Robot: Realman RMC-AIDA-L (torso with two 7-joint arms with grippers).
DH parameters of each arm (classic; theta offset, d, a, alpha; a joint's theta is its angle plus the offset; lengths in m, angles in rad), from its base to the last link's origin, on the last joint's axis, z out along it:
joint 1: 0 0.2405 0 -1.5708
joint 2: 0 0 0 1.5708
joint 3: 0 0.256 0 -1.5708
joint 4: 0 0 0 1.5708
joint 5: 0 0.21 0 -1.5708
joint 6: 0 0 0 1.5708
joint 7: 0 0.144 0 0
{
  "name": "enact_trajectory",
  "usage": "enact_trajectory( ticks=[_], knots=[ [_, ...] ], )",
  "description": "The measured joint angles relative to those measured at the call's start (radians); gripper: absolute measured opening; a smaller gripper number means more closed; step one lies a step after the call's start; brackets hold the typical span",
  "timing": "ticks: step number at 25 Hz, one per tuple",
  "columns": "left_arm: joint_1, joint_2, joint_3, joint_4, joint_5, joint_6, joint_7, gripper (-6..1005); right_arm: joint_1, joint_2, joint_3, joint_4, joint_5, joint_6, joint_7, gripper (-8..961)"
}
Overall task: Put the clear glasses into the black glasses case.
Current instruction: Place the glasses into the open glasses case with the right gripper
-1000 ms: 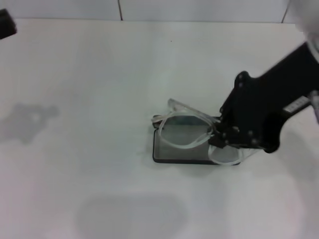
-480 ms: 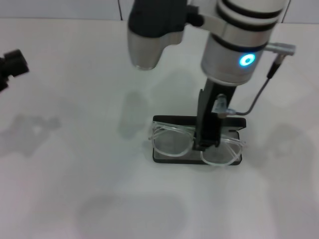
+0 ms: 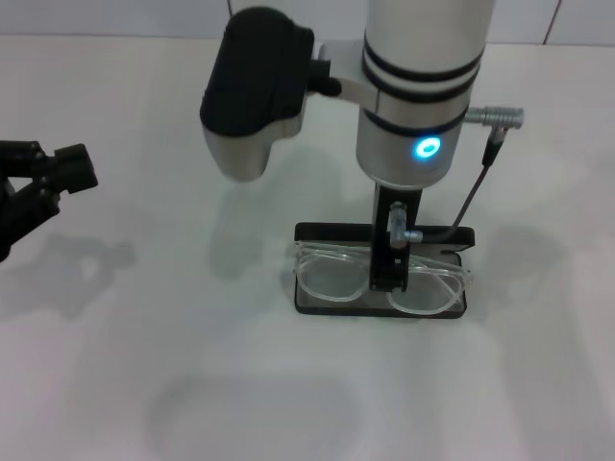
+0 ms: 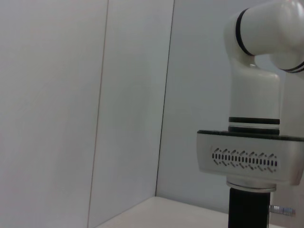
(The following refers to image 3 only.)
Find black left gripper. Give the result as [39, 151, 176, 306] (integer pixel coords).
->
[0, 139, 101, 265]

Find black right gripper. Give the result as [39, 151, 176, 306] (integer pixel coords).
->
[369, 183, 425, 294]

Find black glasses case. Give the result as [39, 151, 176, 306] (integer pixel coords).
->
[292, 221, 478, 319]

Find clear white-framed glasses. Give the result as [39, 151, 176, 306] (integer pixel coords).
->
[286, 238, 476, 319]

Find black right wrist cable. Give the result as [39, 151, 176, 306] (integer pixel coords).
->
[387, 106, 526, 250]

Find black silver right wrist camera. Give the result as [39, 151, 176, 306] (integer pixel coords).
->
[198, 6, 381, 183]

